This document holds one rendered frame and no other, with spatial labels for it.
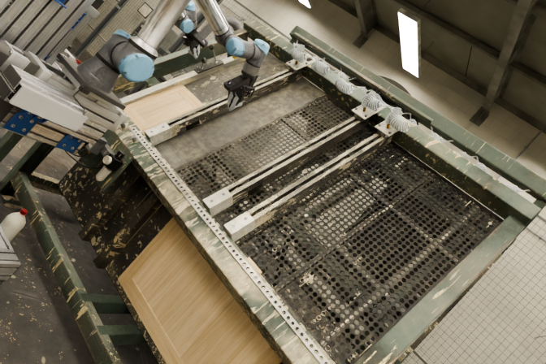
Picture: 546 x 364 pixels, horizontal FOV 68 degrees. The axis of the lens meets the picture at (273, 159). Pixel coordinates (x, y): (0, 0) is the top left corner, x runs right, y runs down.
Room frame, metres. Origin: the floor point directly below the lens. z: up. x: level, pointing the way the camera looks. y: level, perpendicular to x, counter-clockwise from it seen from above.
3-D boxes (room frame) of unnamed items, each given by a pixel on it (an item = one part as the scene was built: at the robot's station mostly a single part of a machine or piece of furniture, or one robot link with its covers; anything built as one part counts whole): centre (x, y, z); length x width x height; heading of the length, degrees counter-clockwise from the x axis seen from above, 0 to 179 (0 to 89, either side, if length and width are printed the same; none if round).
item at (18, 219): (2.10, 0.79, 0.10); 0.10 x 0.10 x 0.20
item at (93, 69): (1.60, 0.74, 1.09); 0.15 x 0.15 x 0.10
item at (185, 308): (1.89, -0.20, 0.53); 0.90 x 0.02 x 0.55; 58
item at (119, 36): (1.60, 0.73, 1.20); 0.13 x 0.12 x 0.14; 51
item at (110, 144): (2.11, 0.78, 0.69); 0.50 x 0.14 x 0.24; 58
